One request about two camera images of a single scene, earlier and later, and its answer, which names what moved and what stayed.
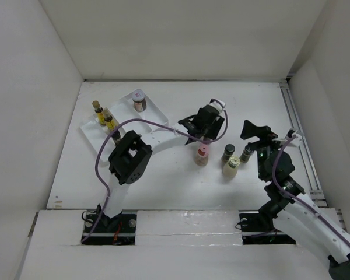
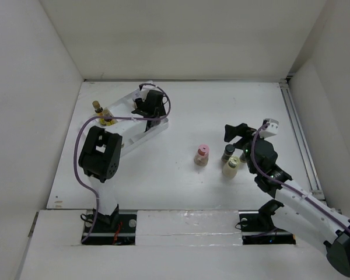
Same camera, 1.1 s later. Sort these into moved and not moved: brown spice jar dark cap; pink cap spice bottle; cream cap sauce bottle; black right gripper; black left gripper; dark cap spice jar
Moved: black left gripper; black right gripper
Not moved: brown spice jar dark cap; pink cap spice bottle; cream cap sauce bottle; dark cap spice jar
